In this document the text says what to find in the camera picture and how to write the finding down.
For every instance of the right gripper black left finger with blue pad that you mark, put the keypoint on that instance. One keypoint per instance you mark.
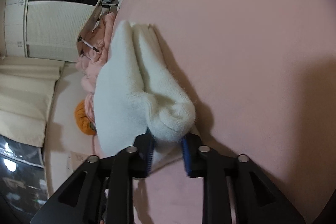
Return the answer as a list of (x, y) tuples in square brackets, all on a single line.
[(100, 190)]

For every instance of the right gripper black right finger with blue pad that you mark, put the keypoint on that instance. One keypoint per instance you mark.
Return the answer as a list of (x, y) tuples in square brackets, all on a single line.
[(235, 189)]

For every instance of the white fluffy cardigan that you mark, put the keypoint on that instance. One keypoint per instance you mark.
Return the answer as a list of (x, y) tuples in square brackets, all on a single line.
[(136, 93)]

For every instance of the folding lap table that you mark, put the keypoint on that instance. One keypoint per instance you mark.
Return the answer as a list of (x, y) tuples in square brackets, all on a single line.
[(92, 22)]

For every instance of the patterned paper storage box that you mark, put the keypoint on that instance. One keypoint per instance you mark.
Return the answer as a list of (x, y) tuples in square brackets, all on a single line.
[(77, 158)]

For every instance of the orange plush pumpkin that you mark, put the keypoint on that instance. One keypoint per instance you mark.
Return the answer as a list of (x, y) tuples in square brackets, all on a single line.
[(82, 121)]

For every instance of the dark window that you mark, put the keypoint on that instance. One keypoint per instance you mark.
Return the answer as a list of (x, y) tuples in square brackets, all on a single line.
[(23, 179)]

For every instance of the pink crumpled duvet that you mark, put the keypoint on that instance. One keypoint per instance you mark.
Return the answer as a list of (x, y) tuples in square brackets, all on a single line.
[(91, 61)]

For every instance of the cream curtain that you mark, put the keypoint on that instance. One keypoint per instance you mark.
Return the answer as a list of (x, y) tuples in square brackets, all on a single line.
[(27, 91)]

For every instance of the pink bed sheet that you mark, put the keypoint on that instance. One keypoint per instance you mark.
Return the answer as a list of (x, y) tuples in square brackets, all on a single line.
[(261, 74)]

